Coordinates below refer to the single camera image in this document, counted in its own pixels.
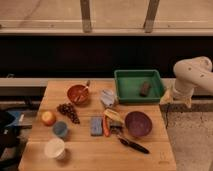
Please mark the red yellow apple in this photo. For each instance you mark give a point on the red yellow apple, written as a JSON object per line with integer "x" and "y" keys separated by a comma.
{"x": 48, "y": 118}

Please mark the orange carrot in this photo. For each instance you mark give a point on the orange carrot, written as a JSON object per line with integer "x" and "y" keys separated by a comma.
{"x": 105, "y": 126}

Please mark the orange bowl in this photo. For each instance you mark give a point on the orange bowl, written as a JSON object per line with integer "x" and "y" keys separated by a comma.
{"x": 73, "y": 92}

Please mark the blue cup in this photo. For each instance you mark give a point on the blue cup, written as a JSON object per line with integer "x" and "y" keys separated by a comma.
{"x": 60, "y": 129}

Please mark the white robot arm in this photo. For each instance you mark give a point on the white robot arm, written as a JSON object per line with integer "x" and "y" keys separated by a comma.
{"x": 192, "y": 73}

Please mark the blue sponge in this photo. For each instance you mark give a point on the blue sponge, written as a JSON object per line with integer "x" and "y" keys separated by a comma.
{"x": 96, "y": 126}

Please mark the yellow banana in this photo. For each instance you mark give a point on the yellow banana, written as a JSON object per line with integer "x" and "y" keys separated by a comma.
{"x": 113, "y": 115}

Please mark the purple bowl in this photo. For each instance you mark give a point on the purple bowl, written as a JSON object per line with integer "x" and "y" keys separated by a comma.
{"x": 138, "y": 124}

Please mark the white plastic cup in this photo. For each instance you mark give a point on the white plastic cup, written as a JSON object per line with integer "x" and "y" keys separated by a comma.
{"x": 55, "y": 149}

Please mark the wooden spoon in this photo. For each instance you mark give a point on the wooden spoon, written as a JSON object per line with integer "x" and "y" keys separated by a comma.
{"x": 82, "y": 91}

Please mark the green plastic tray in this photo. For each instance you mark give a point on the green plastic tray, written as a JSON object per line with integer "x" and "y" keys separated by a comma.
{"x": 129, "y": 83}

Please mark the dark brown block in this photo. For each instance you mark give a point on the dark brown block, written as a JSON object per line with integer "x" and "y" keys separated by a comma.
{"x": 145, "y": 88}

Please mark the bunch of dark grapes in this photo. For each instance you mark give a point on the bunch of dark grapes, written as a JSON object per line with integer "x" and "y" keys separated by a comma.
{"x": 68, "y": 110}

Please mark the crumpled white blue cloth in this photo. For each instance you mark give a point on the crumpled white blue cloth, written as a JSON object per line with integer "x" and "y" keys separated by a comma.
{"x": 107, "y": 97}

